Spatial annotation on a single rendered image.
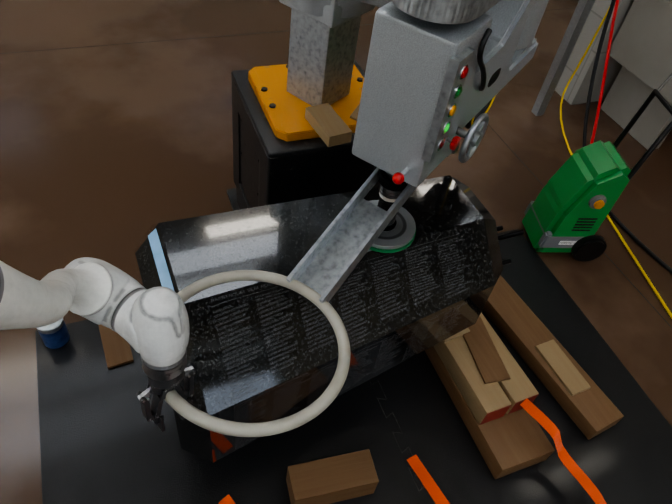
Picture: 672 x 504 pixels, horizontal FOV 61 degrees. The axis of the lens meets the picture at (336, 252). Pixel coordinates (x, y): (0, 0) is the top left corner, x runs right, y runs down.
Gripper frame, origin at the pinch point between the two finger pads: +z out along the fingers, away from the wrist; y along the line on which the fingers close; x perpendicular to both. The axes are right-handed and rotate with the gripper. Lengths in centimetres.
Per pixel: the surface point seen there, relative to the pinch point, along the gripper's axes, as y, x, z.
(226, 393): 20.7, 6.9, 20.2
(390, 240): 82, 10, -7
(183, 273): 25.1, 36.4, -0.5
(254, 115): 93, 97, 0
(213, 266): 33.4, 33.8, -1.0
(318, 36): 110, 85, -35
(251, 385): 27.8, 4.8, 19.9
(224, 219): 47, 48, -2
